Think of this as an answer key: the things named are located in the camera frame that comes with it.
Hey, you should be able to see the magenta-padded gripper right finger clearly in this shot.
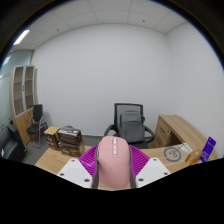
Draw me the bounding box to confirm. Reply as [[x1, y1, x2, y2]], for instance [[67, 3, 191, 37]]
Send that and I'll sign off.
[[128, 144, 172, 189]]

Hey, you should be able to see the clear bag with round print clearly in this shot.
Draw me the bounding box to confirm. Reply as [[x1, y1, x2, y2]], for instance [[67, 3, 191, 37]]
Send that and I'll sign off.
[[163, 143, 193, 164]]

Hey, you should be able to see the rectangular ceiling light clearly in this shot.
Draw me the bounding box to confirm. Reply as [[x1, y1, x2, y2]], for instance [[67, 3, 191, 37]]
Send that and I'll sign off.
[[13, 29, 30, 46]]

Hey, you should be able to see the orange brown box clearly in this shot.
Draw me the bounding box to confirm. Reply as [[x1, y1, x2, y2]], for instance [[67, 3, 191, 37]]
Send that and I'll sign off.
[[184, 148, 204, 166]]

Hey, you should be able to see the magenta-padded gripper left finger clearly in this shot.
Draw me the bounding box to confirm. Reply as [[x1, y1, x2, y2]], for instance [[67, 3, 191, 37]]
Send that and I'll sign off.
[[56, 144, 102, 190]]

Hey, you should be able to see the black mesh office chair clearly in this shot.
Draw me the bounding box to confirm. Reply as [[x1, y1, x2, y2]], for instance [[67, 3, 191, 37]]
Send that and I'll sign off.
[[103, 102, 156, 149]]

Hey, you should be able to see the wooden shelf cabinet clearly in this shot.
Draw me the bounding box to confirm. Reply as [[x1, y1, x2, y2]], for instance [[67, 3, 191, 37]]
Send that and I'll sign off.
[[9, 65, 39, 148]]

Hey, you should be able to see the grey backpack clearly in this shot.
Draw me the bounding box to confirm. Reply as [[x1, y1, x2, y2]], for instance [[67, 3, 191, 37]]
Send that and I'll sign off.
[[119, 110, 146, 144]]

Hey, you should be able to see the wooden side desk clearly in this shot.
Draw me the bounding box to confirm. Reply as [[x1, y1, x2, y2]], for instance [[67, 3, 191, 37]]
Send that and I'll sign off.
[[151, 114, 219, 161]]

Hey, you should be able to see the black leather sofa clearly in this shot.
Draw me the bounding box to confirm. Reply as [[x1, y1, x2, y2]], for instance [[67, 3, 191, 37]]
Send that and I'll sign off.
[[0, 123, 28, 163]]

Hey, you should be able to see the small brown cardboard box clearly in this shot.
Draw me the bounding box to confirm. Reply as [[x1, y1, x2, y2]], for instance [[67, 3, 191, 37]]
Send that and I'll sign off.
[[43, 126, 61, 151]]

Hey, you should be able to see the black printed box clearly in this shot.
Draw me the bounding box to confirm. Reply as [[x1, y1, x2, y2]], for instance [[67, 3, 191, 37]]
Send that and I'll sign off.
[[57, 125, 83, 146]]

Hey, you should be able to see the purple package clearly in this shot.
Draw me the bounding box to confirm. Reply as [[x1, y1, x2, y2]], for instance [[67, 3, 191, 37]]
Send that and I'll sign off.
[[199, 136, 217, 163]]

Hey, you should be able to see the pink computer mouse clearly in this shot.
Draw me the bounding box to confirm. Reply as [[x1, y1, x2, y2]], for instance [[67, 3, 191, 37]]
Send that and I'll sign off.
[[96, 134, 132, 189]]

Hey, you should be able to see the black visitor chair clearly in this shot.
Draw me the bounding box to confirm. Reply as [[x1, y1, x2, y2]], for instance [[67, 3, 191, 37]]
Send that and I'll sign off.
[[26, 103, 49, 149]]

